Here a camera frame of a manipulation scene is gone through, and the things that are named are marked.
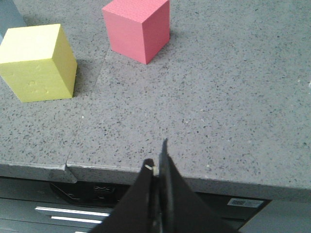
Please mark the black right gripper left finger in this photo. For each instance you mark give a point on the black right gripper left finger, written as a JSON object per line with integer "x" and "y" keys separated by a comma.
{"x": 138, "y": 210}

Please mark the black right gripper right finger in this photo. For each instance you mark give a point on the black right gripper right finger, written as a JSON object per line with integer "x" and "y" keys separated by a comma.
{"x": 182, "y": 211}

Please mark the white barcode label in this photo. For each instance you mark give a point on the white barcode label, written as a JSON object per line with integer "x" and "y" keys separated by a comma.
{"x": 245, "y": 203}

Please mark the grey drawer cabinet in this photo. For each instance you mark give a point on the grey drawer cabinet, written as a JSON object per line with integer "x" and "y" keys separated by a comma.
{"x": 36, "y": 207}

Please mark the yellow foam block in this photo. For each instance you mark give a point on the yellow foam block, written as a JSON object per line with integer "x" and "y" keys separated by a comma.
{"x": 37, "y": 63}

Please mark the large red foam block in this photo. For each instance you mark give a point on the large red foam block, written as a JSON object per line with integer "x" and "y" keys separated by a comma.
{"x": 138, "y": 29}

